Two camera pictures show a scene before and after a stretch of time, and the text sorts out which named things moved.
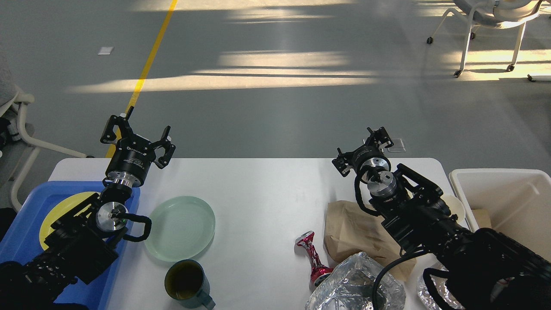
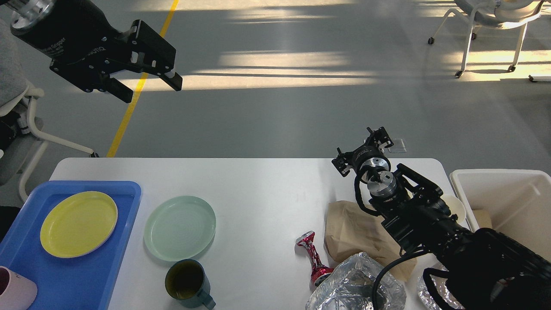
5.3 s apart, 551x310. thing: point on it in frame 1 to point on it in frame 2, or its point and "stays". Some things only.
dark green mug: [186, 282] stays
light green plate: [179, 228] stays
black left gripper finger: [109, 136] to [119, 90]
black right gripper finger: [379, 135] stays
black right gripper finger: [342, 163] stays
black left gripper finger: [165, 142] to [154, 54]
